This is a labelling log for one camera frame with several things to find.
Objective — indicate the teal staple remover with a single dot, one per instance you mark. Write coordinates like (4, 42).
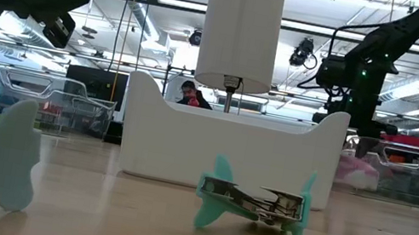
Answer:
(215, 209)

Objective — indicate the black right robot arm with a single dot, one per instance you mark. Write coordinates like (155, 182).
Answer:
(402, 30)

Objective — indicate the pink stapler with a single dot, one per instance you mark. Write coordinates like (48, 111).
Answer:
(355, 173)

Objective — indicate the small orange item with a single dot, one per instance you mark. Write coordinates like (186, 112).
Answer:
(396, 159)

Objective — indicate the red toolbox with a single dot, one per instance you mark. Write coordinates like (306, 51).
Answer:
(408, 140)

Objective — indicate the dark pendant lamp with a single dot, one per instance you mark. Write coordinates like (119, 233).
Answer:
(88, 30)

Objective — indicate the clear plastic bin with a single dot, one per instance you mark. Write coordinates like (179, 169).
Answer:
(418, 184)
(40, 96)

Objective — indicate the black monitor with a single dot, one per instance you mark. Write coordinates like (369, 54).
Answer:
(98, 85)

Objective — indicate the black ceiling spotlight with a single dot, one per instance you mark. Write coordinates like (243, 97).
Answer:
(195, 38)

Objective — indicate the white poster board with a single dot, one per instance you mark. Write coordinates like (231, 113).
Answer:
(173, 89)

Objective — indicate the person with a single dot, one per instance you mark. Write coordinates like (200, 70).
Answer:
(188, 88)

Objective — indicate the small red object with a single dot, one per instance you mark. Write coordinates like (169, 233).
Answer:
(193, 102)

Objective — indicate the white plastic bin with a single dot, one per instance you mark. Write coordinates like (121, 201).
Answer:
(187, 148)

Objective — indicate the black ceiling camera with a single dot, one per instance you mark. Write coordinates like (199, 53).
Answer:
(301, 49)

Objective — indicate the ceiling light strip rail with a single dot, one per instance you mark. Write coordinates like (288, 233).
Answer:
(178, 3)

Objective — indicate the black stand frame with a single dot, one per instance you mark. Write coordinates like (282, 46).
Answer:
(164, 83)

